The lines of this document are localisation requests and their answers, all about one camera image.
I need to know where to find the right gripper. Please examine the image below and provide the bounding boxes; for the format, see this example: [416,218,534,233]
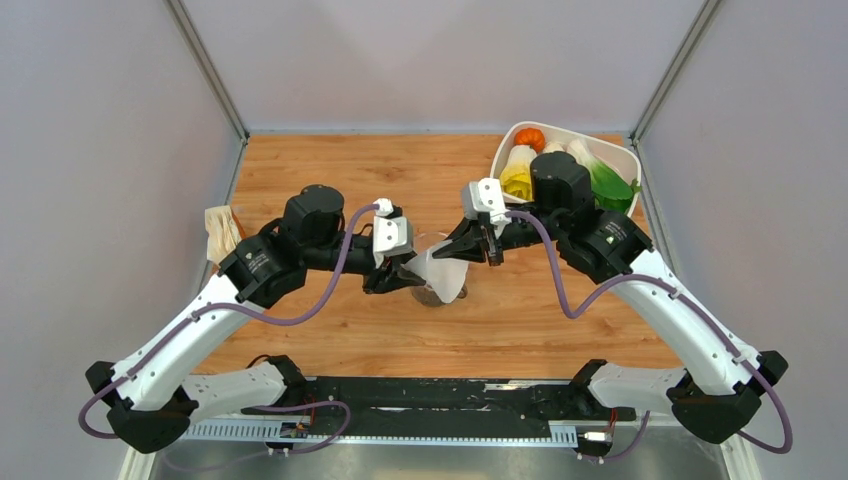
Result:
[432,203,565,266]

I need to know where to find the white paper coffee filter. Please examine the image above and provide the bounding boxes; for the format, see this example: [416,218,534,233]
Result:
[405,254,469,304]

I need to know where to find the clear glass dripper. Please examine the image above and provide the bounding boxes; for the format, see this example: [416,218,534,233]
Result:
[414,232,450,256]

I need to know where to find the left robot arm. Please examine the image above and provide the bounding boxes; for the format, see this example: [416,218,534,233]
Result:
[86,184,417,453]

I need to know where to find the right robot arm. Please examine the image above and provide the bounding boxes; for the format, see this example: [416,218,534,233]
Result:
[434,151,788,444]

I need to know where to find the glass coffee server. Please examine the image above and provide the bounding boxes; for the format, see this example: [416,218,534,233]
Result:
[409,284,448,308]

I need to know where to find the yellow toy cabbage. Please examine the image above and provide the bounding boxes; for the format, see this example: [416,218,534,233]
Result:
[499,145,537,201]

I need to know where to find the orange toy pumpkin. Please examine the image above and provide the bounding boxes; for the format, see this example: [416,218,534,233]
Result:
[513,127,546,153]

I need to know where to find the white vegetable tray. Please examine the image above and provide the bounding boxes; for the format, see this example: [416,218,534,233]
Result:
[489,121,642,187]

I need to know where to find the green toy bok choy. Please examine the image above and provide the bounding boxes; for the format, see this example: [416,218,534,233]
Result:
[566,139,642,214]

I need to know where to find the stack of paper filters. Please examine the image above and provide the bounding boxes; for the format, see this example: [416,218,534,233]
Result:
[204,205,245,266]

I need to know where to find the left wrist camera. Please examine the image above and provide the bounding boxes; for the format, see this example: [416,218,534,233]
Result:
[372,198,414,267]

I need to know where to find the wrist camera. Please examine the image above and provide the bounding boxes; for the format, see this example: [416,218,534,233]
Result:
[372,198,414,267]
[461,177,511,238]

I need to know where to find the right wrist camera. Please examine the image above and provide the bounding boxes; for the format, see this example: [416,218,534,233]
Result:
[461,177,511,238]

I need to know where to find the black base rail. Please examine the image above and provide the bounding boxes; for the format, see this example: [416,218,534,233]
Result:
[272,376,637,443]

